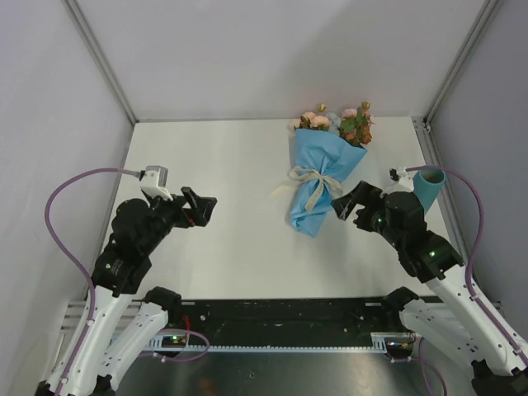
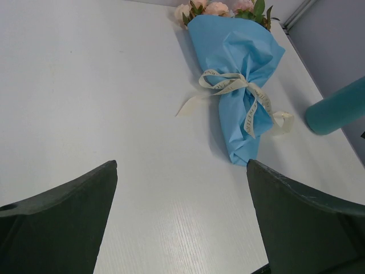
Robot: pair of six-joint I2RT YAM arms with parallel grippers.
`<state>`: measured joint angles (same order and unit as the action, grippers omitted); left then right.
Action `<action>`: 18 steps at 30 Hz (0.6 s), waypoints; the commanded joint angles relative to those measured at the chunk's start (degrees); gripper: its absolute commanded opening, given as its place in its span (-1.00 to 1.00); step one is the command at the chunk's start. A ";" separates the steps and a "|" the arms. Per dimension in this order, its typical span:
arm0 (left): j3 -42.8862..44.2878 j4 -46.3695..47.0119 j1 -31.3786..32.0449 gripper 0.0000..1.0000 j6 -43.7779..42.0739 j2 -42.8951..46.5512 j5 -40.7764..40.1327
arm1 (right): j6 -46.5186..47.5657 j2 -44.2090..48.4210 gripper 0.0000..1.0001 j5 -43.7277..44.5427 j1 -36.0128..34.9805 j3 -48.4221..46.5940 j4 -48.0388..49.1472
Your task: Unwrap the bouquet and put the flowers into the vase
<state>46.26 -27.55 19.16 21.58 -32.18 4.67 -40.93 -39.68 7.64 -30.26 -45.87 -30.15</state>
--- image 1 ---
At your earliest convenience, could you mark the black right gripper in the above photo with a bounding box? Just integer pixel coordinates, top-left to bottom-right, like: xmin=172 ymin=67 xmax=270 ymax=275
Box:
xmin=330 ymin=181 xmax=403 ymax=249

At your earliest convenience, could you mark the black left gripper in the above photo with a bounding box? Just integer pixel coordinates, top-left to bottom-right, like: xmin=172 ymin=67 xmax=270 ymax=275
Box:
xmin=142 ymin=186 xmax=216 ymax=253

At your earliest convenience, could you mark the blue flower bouquet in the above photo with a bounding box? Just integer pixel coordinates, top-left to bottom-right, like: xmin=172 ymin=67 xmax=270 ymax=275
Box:
xmin=289 ymin=101 xmax=375 ymax=238

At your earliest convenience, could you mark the cream printed ribbon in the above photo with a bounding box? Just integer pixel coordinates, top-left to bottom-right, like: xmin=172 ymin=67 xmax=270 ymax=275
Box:
xmin=270 ymin=165 xmax=344 ymax=210

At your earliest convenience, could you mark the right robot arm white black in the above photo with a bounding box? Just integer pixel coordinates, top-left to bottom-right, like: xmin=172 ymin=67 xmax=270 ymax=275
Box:
xmin=332 ymin=181 xmax=527 ymax=395

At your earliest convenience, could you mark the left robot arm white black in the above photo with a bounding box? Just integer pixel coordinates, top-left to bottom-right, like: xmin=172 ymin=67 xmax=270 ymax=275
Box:
xmin=36 ymin=187 xmax=217 ymax=395

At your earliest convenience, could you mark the teal cylindrical vase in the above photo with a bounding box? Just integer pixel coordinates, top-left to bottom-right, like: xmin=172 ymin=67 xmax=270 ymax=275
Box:
xmin=412 ymin=168 xmax=446 ymax=214

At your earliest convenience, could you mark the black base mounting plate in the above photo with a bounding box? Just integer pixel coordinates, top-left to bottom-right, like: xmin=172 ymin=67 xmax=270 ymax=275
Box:
xmin=166 ymin=297 xmax=408 ymax=347

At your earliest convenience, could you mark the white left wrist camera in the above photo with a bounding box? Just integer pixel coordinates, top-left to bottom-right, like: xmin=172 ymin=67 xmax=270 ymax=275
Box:
xmin=139 ymin=165 xmax=173 ymax=201

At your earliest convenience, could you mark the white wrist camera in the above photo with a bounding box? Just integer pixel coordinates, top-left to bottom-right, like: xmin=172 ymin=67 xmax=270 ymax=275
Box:
xmin=139 ymin=165 xmax=173 ymax=201
xmin=384 ymin=167 xmax=414 ymax=194

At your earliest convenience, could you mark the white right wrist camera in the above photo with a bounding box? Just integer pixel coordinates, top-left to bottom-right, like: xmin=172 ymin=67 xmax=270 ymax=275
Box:
xmin=384 ymin=167 xmax=414 ymax=194

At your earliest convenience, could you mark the white slotted cable duct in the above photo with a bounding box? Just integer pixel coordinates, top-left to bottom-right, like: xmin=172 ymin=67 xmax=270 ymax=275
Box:
xmin=148 ymin=332 xmax=413 ymax=358

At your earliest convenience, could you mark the aluminium frame left post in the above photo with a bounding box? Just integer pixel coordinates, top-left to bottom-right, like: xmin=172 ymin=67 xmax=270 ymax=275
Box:
xmin=61 ymin=0 xmax=138 ymax=125

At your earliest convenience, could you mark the aluminium frame post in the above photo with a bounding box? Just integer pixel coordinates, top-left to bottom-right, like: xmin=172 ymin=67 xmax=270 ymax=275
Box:
xmin=422 ymin=0 xmax=504 ymax=125
xmin=61 ymin=0 xmax=138 ymax=125

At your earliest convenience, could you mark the aluminium frame right post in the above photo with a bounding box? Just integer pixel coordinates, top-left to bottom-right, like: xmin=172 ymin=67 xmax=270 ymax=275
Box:
xmin=422 ymin=0 xmax=504 ymax=125

